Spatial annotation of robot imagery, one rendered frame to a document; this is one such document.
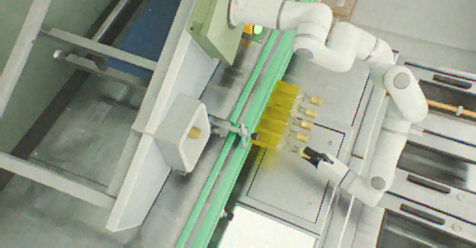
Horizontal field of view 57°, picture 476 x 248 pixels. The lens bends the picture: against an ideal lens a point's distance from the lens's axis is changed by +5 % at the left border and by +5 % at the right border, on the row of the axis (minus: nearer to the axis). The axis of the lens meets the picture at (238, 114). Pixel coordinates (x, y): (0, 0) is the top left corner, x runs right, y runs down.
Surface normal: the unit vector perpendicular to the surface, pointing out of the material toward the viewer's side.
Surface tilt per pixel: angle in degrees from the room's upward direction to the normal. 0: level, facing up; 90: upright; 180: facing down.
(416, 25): 90
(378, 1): 90
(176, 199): 90
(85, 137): 90
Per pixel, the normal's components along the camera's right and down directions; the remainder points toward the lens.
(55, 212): -0.04, -0.50
